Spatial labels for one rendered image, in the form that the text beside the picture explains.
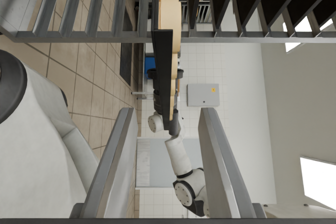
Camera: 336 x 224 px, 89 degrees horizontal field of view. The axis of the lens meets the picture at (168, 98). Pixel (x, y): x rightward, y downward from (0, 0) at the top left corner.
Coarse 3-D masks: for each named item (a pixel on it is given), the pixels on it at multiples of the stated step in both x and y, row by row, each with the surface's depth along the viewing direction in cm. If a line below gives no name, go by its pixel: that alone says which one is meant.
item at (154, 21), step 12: (156, 0) 12; (156, 12) 12; (156, 24) 12; (156, 36) 12; (168, 36) 12; (156, 48) 13; (168, 48) 13; (156, 60) 15; (168, 60) 15; (156, 72) 17; (168, 72) 17; (168, 84) 19; (168, 96) 23; (168, 108) 28; (168, 120) 37
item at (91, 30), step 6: (96, 0) 67; (90, 6) 63; (96, 6) 66; (90, 12) 63; (96, 12) 65; (90, 18) 63; (96, 18) 64; (90, 24) 63; (96, 24) 63; (84, 30) 59; (90, 30) 62; (96, 30) 62; (90, 36) 61
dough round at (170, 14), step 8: (168, 0) 15; (176, 0) 15; (160, 8) 15; (168, 8) 15; (176, 8) 15; (160, 16) 15; (168, 16) 15; (176, 16) 15; (160, 24) 15; (168, 24) 15; (176, 24) 15; (176, 32) 15; (176, 40) 15; (176, 48) 16
